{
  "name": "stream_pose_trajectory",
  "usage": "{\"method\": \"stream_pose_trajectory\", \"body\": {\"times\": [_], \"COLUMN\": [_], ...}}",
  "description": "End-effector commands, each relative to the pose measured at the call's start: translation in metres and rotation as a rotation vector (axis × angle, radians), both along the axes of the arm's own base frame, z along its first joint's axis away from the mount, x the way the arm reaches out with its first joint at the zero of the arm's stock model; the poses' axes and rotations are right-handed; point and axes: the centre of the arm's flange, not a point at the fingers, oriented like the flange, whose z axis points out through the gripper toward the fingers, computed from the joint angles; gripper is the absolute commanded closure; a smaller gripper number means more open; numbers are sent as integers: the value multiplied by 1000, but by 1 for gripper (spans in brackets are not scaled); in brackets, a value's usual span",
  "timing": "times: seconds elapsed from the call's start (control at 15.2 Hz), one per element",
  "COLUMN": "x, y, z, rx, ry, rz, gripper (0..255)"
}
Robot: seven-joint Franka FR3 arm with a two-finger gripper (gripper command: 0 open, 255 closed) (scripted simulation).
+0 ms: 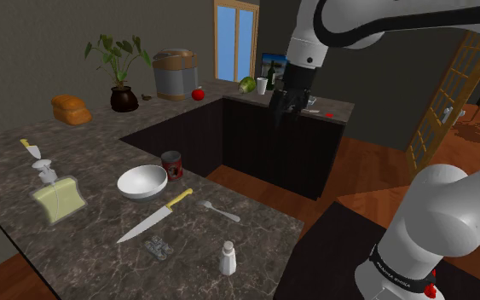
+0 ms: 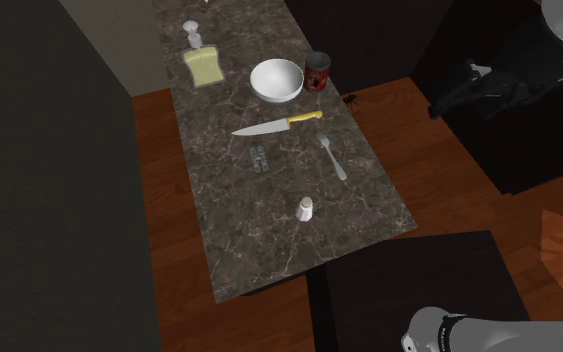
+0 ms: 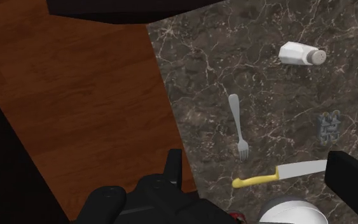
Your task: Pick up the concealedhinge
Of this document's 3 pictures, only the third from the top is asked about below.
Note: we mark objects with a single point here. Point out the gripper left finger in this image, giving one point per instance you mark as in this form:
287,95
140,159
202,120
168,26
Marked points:
173,167

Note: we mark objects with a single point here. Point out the grey metal fork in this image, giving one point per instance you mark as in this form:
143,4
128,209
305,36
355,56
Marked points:
237,118

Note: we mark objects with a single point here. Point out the small grey metal clip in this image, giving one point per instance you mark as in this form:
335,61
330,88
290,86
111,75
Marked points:
329,127

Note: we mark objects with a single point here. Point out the white salt shaker grey cap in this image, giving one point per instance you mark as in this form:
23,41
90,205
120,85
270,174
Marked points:
296,53

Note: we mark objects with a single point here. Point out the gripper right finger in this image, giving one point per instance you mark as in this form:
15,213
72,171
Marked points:
352,180

